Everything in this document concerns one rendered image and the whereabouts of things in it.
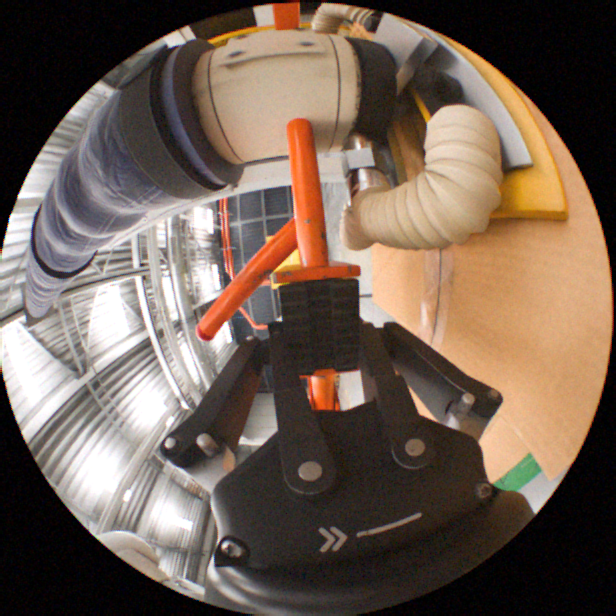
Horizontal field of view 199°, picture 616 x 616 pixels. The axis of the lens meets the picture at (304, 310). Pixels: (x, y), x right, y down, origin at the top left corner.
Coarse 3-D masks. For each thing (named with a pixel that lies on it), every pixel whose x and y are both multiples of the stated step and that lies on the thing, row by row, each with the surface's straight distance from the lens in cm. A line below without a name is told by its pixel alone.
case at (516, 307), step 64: (576, 192) 14; (384, 256) 31; (448, 256) 19; (512, 256) 15; (576, 256) 14; (448, 320) 19; (512, 320) 15; (576, 320) 14; (512, 384) 16; (576, 384) 15; (576, 448) 16
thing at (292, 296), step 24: (336, 264) 13; (288, 288) 11; (312, 288) 12; (336, 288) 11; (288, 312) 11; (312, 312) 12; (336, 312) 11; (288, 336) 12; (312, 336) 13; (336, 336) 12; (312, 360) 13; (336, 360) 13
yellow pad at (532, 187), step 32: (448, 64) 19; (480, 64) 18; (416, 96) 22; (448, 96) 17; (480, 96) 16; (512, 96) 16; (512, 128) 14; (512, 160) 13; (544, 160) 13; (512, 192) 13; (544, 192) 13
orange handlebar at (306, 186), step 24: (288, 24) 24; (288, 144) 16; (312, 144) 16; (312, 168) 14; (312, 192) 13; (312, 216) 13; (312, 240) 12; (312, 264) 12; (312, 384) 17; (312, 408) 19; (336, 408) 19
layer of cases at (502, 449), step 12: (396, 372) 124; (420, 408) 105; (492, 420) 71; (504, 420) 69; (492, 432) 73; (504, 432) 70; (480, 444) 78; (492, 444) 75; (504, 444) 72; (516, 444) 70; (492, 456) 77; (504, 456) 74; (516, 456) 71; (492, 468) 79; (504, 468) 76; (492, 480) 81
